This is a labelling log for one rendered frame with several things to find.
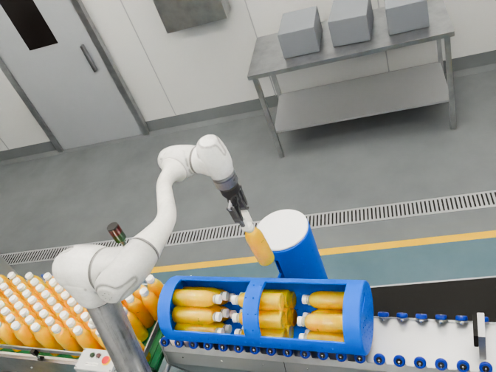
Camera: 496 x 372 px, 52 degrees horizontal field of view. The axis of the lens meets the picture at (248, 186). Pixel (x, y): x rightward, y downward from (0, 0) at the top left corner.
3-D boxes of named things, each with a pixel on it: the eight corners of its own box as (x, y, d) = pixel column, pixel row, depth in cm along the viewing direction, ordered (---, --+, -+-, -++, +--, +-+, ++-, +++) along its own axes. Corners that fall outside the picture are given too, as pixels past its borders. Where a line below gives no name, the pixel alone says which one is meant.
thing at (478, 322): (486, 359, 190) (486, 336, 180) (474, 359, 191) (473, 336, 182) (485, 336, 197) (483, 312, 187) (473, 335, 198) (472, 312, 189)
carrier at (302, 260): (316, 300, 328) (287, 332, 317) (280, 203, 274) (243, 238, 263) (352, 321, 309) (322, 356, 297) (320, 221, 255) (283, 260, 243)
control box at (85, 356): (121, 384, 223) (110, 372, 217) (85, 379, 231) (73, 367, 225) (131, 362, 230) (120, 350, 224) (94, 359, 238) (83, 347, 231)
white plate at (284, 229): (279, 202, 273) (280, 204, 274) (243, 236, 262) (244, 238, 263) (319, 220, 254) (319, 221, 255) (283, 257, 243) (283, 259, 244)
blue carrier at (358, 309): (370, 370, 198) (356, 328, 181) (175, 352, 233) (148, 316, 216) (376, 308, 218) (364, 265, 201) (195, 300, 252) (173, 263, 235)
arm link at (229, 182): (236, 163, 188) (242, 175, 192) (215, 164, 192) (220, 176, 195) (229, 180, 182) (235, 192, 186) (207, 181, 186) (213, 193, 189)
